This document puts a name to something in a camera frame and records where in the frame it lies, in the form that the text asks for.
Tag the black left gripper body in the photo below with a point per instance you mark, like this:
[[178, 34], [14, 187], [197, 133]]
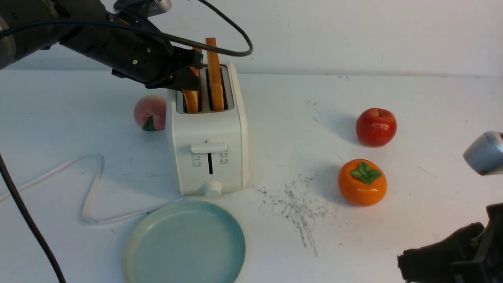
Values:
[[130, 55]]

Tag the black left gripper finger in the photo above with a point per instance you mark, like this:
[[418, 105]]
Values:
[[183, 58], [184, 79]]

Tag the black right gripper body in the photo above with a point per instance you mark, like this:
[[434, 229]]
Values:
[[487, 264]]

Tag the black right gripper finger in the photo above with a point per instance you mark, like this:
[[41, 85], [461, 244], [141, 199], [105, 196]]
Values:
[[433, 263]]

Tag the toast slice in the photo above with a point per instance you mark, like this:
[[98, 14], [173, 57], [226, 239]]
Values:
[[215, 81], [192, 97]]

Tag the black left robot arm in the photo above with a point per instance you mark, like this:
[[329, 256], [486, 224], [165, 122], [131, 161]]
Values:
[[28, 26]]

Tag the white two-slot toaster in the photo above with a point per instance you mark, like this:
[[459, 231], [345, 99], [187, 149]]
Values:
[[209, 150]]

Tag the pink peach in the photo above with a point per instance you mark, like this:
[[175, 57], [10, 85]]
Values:
[[150, 113]]

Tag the orange persimmon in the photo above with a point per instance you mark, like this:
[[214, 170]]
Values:
[[362, 183]]

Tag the red apple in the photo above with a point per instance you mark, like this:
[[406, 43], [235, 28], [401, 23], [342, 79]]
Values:
[[376, 127]]

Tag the light blue round plate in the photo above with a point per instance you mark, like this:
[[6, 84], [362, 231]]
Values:
[[190, 241]]

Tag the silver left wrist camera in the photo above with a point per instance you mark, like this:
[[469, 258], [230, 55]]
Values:
[[151, 6]]

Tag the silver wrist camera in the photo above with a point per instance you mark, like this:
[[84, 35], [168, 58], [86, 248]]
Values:
[[485, 154], [151, 6]]

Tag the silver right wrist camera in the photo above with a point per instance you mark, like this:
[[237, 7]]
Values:
[[485, 154]]

